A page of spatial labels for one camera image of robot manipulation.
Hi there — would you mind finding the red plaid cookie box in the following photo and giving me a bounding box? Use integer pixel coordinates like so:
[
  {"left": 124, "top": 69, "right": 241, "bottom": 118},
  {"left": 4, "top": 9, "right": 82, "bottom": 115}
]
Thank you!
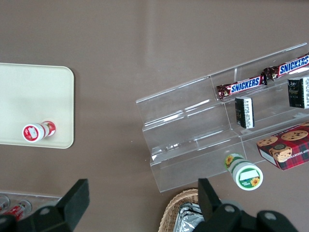
[{"left": 256, "top": 121, "right": 309, "bottom": 172}]

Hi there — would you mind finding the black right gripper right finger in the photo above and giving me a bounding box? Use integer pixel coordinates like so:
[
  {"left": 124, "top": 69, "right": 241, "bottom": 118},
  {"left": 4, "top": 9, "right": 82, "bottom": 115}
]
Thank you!
[{"left": 197, "top": 178, "right": 256, "bottom": 232}]

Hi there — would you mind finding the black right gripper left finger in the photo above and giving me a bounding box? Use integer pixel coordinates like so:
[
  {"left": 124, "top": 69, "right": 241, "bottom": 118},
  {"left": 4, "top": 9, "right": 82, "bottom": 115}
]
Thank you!
[{"left": 14, "top": 178, "right": 90, "bottom": 232}]

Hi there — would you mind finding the oval tan wicker basket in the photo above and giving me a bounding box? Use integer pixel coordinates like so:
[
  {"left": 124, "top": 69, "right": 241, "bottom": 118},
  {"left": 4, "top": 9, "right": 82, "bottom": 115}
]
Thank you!
[{"left": 158, "top": 188, "right": 206, "bottom": 232}]

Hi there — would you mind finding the small black box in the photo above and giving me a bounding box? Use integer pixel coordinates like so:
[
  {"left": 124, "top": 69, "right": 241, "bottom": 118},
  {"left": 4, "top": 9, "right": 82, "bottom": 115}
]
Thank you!
[
  {"left": 287, "top": 76, "right": 309, "bottom": 109},
  {"left": 234, "top": 96, "right": 255, "bottom": 130}
]

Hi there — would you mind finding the silver foil container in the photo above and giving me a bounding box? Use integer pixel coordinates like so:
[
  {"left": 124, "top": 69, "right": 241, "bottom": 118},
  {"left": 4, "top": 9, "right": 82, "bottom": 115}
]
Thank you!
[
  {"left": 178, "top": 208, "right": 206, "bottom": 232},
  {"left": 180, "top": 202, "right": 202, "bottom": 213}
]

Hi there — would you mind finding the red yogurt cup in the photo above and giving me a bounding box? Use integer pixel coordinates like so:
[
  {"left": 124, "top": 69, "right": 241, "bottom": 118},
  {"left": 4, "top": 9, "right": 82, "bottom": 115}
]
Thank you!
[{"left": 22, "top": 120, "right": 57, "bottom": 143}]

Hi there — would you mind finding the beige plastic tray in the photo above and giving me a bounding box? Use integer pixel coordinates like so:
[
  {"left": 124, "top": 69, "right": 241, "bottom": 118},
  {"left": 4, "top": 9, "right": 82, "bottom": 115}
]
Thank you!
[{"left": 0, "top": 62, "right": 75, "bottom": 149}]

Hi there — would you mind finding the clear acrylic bottle rack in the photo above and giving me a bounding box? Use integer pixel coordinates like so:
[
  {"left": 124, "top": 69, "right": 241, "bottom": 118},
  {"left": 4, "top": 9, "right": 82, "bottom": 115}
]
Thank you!
[{"left": 0, "top": 190, "right": 62, "bottom": 219}]

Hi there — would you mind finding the clear acrylic stepped riser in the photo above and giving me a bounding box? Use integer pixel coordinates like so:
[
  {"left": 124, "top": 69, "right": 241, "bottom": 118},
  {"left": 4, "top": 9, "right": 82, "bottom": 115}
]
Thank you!
[
  {"left": 209, "top": 42, "right": 309, "bottom": 170},
  {"left": 135, "top": 69, "right": 247, "bottom": 193}
]

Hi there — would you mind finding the snickers bar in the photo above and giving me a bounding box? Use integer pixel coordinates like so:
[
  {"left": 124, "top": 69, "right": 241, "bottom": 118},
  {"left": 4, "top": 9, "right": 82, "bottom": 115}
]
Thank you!
[
  {"left": 262, "top": 52, "right": 309, "bottom": 83},
  {"left": 215, "top": 75, "right": 268, "bottom": 101}
]

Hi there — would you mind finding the green sunflower yogurt cup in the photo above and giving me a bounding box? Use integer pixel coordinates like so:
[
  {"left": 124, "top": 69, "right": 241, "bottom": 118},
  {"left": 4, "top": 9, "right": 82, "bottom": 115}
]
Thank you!
[{"left": 224, "top": 152, "right": 264, "bottom": 191}]

